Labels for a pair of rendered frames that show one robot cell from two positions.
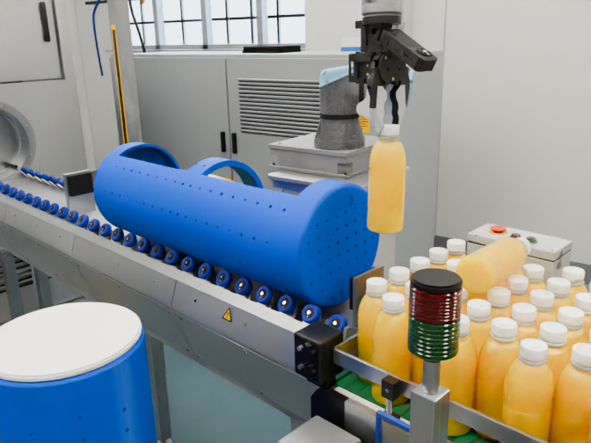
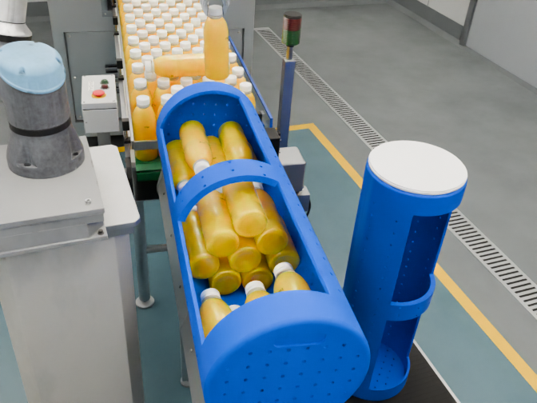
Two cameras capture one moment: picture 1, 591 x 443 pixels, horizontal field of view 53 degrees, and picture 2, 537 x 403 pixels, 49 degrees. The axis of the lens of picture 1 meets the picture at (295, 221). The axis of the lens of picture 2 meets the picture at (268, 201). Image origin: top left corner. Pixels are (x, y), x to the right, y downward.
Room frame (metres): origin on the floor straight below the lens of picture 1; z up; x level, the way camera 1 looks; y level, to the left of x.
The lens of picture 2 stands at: (2.43, 0.77, 1.89)
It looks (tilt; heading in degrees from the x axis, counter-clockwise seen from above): 35 degrees down; 209
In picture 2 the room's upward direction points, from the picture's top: 4 degrees clockwise
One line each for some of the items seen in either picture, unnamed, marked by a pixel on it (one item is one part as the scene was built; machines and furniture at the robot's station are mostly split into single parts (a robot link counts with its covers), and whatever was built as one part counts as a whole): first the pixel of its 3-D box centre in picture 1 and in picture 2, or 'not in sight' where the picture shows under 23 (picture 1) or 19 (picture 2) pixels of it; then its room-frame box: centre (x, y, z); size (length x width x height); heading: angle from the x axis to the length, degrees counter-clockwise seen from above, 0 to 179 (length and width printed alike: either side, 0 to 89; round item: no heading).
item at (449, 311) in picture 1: (434, 298); (292, 22); (0.67, -0.17, 1.23); 0.06 x 0.06 x 0.04
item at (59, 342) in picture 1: (62, 337); (417, 165); (0.97, 0.43, 1.03); 0.28 x 0.28 x 0.01
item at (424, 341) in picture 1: (434, 331); (291, 35); (0.67, -0.17, 1.18); 0.06 x 0.06 x 0.05
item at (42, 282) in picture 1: (46, 301); not in sight; (2.67, 1.24, 0.31); 0.06 x 0.06 x 0.63; 45
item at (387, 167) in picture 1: (386, 182); (216, 45); (1.10, -0.18, 1.27); 0.07 x 0.07 x 0.19
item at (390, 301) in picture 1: (393, 301); (245, 86); (0.95, -0.17, 1.09); 0.04 x 0.04 x 0.02
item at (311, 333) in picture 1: (320, 354); (264, 146); (1.02, -0.04, 0.95); 0.10 x 0.07 x 0.10; 135
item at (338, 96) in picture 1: (341, 89); (32, 83); (1.75, -0.14, 1.39); 0.13 x 0.12 x 0.14; 80
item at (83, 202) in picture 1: (80, 192); not in sight; (2.13, 0.79, 1.00); 0.10 x 0.04 x 0.15; 135
